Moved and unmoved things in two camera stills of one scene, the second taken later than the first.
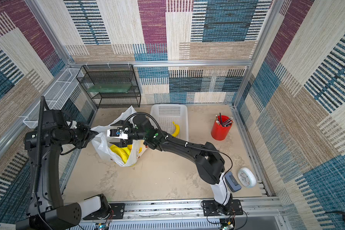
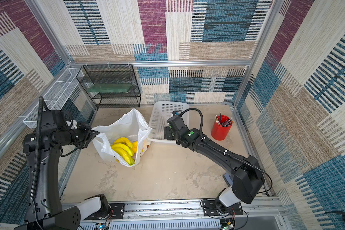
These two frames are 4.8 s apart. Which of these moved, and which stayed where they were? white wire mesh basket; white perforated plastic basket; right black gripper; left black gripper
Moved: right black gripper
Stayed: left black gripper; white wire mesh basket; white perforated plastic basket
